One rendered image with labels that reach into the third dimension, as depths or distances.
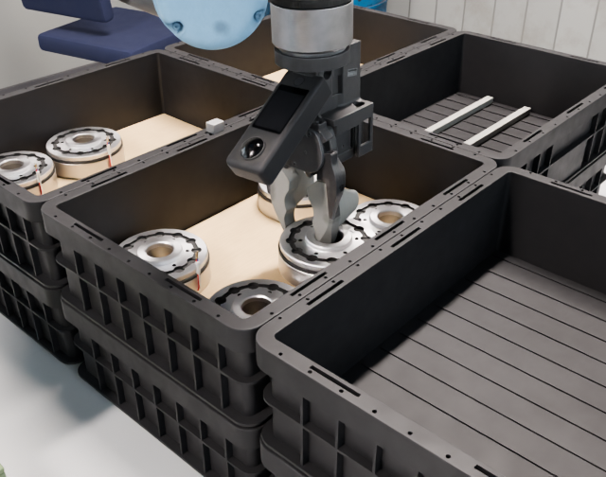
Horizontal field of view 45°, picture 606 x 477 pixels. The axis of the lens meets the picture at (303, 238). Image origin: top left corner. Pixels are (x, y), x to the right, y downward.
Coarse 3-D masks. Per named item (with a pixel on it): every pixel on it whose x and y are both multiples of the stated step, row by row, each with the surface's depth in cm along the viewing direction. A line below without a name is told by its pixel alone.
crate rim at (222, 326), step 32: (224, 128) 89; (384, 128) 89; (160, 160) 82; (480, 160) 82; (96, 192) 77; (448, 192) 76; (64, 224) 70; (96, 256) 68; (128, 256) 66; (352, 256) 66; (160, 288) 62; (192, 320) 61; (224, 320) 58; (256, 320) 58
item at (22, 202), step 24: (96, 72) 107; (216, 72) 106; (0, 96) 98; (24, 96) 99; (240, 120) 91; (168, 144) 85; (120, 168) 80; (0, 192) 77; (24, 192) 76; (48, 192) 76; (24, 216) 76
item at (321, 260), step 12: (312, 216) 80; (288, 228) 77; (300, 228) 77; (348, 228) 78; (360, 228) 78; (288, 240) 76; (300, 240) 76; (360, 240) 75; (288, 252) 74; (300, 252) 74; (312, 252) 74; (336, 252) 74; (300, 264) 72; (312, 264) 72; (324, 264) 72
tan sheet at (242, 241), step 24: (216, 216) 91; (240, 216) 91; (264, 216) 91; (216, 240) 86; (240, 240) 86; (264, 240) 86; (216, 264) 82; (240, 264) 82; (264, 264) 82; (216, 288) 78
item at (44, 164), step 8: (8, 152) 99; (16, 152) 99; (24, 152) 99; (32, 152) 99; (40, 152) 99; (32, 160) 97; (40, 160) 98; (48, 160) 97; (32, 168) 95; (40, 168) 95; (48, 168) 95; (8, 176) 93; (16, 176) 93; (24, 176) 93; (32, 176) 93; (24, 184) 92; (32, 184) 93
